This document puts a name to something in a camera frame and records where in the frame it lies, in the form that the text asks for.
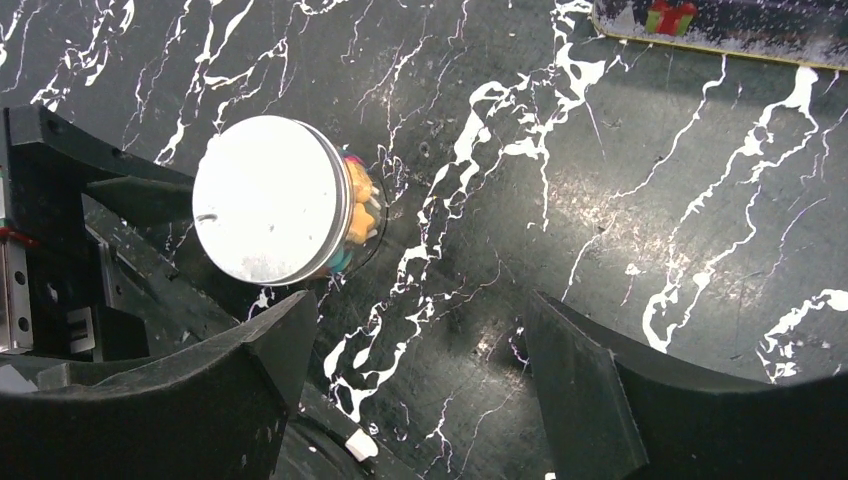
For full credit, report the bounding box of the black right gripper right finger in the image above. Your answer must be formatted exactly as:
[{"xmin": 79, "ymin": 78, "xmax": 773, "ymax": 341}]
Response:
[{"xmin": 524, "ymin": 291, "xmax": 847, "ymax": 479}]

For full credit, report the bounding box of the white round jar lid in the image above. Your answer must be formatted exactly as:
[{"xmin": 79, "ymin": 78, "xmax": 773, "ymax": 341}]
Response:
[{"xmin": 192, "ymin": 115, "xmax": 353, "ymax": 286}]

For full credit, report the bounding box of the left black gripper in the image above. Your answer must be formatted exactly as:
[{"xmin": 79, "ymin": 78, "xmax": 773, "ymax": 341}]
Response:
[{"xmin": 1, "ymin": 105, "xmax": 194, "ymax": 361}]

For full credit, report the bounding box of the clear round plastic jar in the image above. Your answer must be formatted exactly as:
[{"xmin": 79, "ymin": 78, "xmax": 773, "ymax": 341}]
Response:
[{"xmin": 317, "ymin": 148, "xmax": 388, "ymax": 277}]

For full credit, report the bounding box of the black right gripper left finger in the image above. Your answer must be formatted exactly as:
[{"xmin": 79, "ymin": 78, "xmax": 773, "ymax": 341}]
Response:
[{"xmin": 1, "ymin": 291, "xmax": 317, "ymax": 479}]

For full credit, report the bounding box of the gold tray of star candies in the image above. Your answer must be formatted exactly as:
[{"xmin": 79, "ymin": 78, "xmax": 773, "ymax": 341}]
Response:
[{"xmin": 591, "ymin": 0, "xmax": 847, "ymax": 71}]

